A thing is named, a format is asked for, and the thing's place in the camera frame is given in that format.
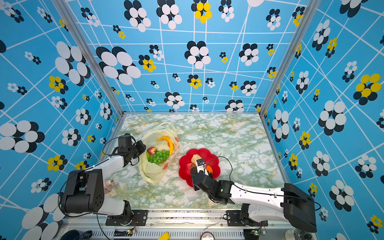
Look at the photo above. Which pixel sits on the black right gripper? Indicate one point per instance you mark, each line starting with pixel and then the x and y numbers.
pixel 195 187

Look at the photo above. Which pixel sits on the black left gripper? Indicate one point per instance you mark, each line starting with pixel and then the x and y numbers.
pixel 141 146

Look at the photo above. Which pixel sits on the translucent printed plastic bag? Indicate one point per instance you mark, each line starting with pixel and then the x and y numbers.
pixel 162 146

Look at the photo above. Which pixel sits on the orange tangerine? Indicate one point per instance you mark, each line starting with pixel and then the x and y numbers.
pixel 209 169

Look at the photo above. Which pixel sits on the red flower-shaped plate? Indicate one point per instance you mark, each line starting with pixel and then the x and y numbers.
pixel 186 164

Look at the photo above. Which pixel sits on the red fruit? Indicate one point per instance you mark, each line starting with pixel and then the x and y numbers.
pixel 188 169

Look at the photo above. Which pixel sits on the beige round fruit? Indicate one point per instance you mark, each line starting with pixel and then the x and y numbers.
pixel 195 159

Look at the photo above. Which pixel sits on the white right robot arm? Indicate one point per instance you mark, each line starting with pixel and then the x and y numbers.
pixel 287 204

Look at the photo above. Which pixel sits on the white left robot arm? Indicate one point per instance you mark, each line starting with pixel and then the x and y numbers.
pixel 85 189

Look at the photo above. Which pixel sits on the green grape bunch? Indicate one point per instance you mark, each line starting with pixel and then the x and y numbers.
pixel 160 157

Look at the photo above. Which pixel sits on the yellow banana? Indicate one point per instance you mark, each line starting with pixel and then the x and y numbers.
pixel 170 143

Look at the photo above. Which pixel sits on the metal can top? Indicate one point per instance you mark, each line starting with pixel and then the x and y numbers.
pixel 207 236

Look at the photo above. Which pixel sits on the pink toy bottle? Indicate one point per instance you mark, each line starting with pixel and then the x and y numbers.
pixel 109 186

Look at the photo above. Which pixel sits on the yellow tag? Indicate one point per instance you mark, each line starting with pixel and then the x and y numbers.
pixel 165 236

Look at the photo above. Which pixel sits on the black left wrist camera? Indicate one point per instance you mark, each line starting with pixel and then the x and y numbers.
pixel 124 144

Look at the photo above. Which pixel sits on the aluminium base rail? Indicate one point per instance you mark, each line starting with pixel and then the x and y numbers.
pixel 183 225

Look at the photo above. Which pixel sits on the aluminium corner post left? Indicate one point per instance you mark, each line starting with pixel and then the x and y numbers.
pixel 80 40

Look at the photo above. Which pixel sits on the aluminium corner post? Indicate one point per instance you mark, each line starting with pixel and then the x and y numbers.
pixel 80 40
pixel 288 57

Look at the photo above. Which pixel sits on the aluminium corner post right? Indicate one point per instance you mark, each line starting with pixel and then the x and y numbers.
pixel 288 57

